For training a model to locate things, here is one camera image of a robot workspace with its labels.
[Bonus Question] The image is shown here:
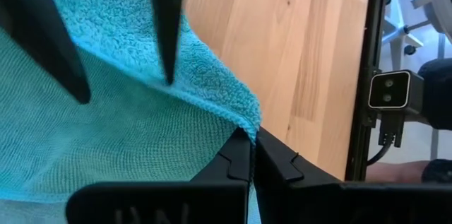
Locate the person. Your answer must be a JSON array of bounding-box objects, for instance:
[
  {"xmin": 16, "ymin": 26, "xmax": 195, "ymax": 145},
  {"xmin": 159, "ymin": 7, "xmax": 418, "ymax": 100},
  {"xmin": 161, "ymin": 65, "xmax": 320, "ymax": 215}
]
[{"xmin": 417, "ymin": 57, "xmax": 452, "ymax": 183}]

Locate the white-base office chair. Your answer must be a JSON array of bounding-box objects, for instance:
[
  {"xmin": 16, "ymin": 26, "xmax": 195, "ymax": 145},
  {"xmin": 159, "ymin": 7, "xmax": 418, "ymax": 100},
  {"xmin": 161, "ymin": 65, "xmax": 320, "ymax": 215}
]
[{"xmin": 381, "ymin": 0, "xmax": 452, "ymax": 73}]

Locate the teal microfiber towel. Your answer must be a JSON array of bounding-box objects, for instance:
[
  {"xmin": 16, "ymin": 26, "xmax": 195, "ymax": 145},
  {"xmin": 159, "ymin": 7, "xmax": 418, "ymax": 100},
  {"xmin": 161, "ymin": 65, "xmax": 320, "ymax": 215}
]
[{"xmin": 0, "ymin": 0, "xmax": 263, "ymax": 224}]

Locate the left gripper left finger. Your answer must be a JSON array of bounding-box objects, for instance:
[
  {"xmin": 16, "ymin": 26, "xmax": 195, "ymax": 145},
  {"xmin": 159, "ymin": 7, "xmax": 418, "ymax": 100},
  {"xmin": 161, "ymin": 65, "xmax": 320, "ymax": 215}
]
[{"xmin": 65, "ymin": 126, "xmax": 254, "ymax": 224}]

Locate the black camera cable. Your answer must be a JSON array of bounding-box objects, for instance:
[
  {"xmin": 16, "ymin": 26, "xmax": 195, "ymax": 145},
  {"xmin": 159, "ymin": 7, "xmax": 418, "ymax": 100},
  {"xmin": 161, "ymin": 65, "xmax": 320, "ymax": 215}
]
[{"xmin": 366, "ymin": 110, "xmax": 405, "ymax": 167}]

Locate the small black camera box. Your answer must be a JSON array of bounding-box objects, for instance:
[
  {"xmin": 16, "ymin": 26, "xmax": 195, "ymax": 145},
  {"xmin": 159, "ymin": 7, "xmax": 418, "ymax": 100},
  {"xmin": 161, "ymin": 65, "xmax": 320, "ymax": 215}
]
[{"xmin": 367, "ymin": 69, "xmax": 424, "ymax": 116}]

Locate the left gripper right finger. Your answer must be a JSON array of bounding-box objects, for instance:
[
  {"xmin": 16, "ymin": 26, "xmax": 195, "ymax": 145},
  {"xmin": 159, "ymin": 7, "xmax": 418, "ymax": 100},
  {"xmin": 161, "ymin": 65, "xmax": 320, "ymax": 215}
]
[{"xmin": 253, "ymin": 126, "xmax": 452, "ymax": 224}]

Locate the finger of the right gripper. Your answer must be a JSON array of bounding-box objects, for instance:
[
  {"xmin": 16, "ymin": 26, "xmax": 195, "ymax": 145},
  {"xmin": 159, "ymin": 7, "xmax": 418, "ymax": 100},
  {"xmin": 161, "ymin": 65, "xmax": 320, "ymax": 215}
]
[
  {"xmin": 0, "ymin": 0, "xmax": 92, "ymax": 105},
  {"xmin": 147, "ymin": 0, "xmax": 191, "ymax": 86}
]

